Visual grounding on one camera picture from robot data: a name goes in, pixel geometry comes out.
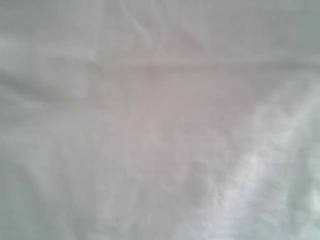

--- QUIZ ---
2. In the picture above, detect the white t-shirt with red lettering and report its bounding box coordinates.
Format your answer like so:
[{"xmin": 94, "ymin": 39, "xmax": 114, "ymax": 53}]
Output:
[{"xmin": 0, "ymin": 0, "xmax": 320, "ymax": 240}]

